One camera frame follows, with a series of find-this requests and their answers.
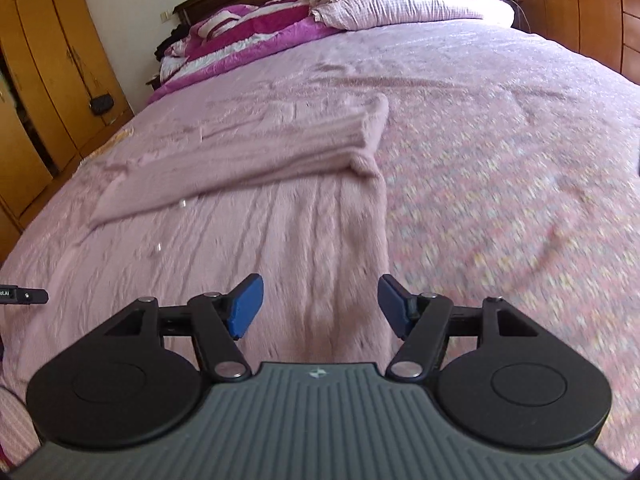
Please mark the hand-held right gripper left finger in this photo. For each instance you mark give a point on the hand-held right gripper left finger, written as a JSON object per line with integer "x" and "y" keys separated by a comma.
{"x": 246, "y": 307}

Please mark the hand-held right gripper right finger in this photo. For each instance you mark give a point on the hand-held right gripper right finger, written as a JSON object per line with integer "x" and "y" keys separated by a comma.
{"x": 395, "y": 307}

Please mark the pink knitted sweater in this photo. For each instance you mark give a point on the pink knitted sweater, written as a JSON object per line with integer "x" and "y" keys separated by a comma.
{"x": 260, "y": 180}

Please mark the dark clothes pile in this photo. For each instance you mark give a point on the dark clothes pile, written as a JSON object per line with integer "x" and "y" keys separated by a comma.
{"x": 170, "y": 42}

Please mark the pink striped cloth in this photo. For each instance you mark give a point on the pink striped cloth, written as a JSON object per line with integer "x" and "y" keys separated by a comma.
{"x": 12, "y": 425}

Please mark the pink floral bedspread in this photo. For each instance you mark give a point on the pink floral bedspread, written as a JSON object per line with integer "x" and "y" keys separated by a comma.
{"x": 500, "y": 160}

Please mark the small black handbag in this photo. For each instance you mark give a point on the small black handbag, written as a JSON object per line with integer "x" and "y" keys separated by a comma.
{"x": 101, "y": 104}

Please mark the wooden wardrobe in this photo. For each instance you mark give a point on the wooden wardrobe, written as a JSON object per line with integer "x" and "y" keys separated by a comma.
{"x": 40, "y": 85}

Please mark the wooden nightstand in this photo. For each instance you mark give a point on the wooden nightstand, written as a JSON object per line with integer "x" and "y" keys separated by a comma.
{"x": 152, "y": 82}

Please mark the magenta striped blanket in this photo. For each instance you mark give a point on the magenta striped blanket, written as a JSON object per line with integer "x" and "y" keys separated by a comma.
{"x": 240, "y": 35}

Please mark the white pillow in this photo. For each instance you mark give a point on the white pillow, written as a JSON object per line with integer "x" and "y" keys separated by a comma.
{"x": 410, "y": 7}

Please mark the wooden dresser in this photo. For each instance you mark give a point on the wooden dresser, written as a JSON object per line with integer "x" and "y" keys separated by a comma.
{"x": 590, "y": 10}

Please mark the wall outlet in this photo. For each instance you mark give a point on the wall outlet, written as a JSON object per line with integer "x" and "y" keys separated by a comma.
{"x": 164, "y": 16}

